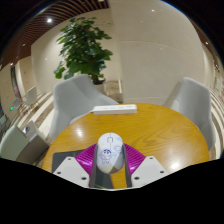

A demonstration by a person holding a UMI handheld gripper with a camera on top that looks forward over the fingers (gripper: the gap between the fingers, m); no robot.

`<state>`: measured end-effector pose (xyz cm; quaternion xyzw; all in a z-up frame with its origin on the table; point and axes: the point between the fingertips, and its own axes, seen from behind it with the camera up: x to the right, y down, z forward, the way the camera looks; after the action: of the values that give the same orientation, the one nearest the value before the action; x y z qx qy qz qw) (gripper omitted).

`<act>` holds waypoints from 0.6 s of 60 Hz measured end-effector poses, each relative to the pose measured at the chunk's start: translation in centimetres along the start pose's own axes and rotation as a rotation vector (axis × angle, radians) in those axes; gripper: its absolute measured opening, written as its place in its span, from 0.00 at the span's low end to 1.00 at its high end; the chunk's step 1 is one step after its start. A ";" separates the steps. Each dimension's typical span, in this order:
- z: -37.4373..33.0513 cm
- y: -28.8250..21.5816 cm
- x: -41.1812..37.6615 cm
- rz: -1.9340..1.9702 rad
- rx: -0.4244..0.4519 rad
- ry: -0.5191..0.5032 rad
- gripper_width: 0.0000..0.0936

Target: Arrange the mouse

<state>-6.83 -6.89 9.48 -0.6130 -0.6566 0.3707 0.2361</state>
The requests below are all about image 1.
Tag white cartoon-print computer mouse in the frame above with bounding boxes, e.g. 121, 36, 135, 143
96, 132, 125, 175

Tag grey upholstered chair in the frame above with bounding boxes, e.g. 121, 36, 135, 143
162, 76, 217, 151
48, 73, 119, 141

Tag white power strip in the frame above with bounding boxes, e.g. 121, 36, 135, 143
91, 103, 138, 116

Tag black mouse pad green lines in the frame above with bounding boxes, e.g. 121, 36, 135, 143
51, 149, 114, 190

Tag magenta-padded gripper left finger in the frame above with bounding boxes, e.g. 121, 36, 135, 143
52, 143, 101, 190

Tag potted green leafy plant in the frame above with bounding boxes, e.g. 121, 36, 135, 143
53, 16, 114, 95

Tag white distant chair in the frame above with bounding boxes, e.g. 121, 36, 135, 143
22, 85, 38, 109
12, 96, 23, 113

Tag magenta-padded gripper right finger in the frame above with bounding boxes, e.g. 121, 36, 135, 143
120, 143, 168, 190

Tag grey-green armchair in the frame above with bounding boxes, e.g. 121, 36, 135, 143
0, 120, 50, 165

